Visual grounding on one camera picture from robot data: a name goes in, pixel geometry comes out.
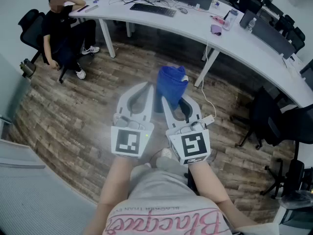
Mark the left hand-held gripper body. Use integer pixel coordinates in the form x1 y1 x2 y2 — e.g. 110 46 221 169
111 114 155 159

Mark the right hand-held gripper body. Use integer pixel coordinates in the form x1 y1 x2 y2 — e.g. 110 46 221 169
166 120 211 166

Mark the blue cloth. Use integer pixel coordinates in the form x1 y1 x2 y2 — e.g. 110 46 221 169
156 66 189 110

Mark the black keyboard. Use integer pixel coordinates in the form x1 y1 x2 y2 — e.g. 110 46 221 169
129 3 177 18

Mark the person's left forearm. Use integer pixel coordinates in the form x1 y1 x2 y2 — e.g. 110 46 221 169
97 155 134 207

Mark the person's right forearm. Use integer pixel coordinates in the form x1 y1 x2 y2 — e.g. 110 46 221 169
188 162 231 205

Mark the white power strip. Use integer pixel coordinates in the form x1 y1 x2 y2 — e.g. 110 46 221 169
201 115 216 126

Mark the person's grey pink-print shirt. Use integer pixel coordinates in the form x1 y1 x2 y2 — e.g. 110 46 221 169
102 165 279 235

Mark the clear bottle with blue lid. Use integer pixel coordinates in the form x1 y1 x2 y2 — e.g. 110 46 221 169
222 8 239 31

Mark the small clear water bottle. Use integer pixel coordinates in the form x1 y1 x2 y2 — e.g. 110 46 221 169
246 17 257 33

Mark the grey desk divider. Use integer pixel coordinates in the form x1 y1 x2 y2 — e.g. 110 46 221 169
239 9 296 60

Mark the white cable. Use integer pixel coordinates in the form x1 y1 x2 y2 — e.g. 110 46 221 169
200 37 217 118

